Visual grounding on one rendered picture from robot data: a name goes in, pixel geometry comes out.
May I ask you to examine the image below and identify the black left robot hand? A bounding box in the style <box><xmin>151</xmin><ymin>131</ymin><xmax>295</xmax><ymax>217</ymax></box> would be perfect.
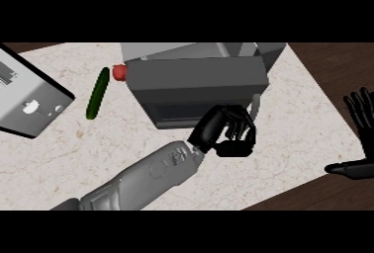
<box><xmin>187</xmin><ymin>104</ymin><xmax>259</xmax><ymax>158</ymax></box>

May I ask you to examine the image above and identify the green cucumber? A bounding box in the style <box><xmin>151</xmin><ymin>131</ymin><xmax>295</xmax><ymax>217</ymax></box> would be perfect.
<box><xmin>85</xmin><ymin>66</ymin><xmax>112</xmax><ymax>121</ymax></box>

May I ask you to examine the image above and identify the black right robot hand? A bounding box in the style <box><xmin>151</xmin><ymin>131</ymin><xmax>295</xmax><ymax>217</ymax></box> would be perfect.
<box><xmin>323</xmin><ymin>86</ymin><xmax>374</xmax><ymax>181</ymax></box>

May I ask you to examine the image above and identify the grey microwave door handle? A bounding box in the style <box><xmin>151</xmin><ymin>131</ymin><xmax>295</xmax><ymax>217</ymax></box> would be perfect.
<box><xmin>249</xmin><ymin>93</ymin><xmax>262</xmax><ymax>121</ymax></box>

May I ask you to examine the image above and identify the dark grey microwave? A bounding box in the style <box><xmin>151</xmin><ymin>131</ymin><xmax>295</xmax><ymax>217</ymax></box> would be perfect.
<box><xmin>120</xmin><ymin>42</ymin><xmax>290</xmax><ymax>130</ymax></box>

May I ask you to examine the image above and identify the red tomato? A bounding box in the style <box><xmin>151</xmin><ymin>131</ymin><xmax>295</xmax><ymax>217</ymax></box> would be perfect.
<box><xmin>112</xmin><ymin>63</ymin><xmax>129</xmax><ymax>82</ymax></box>

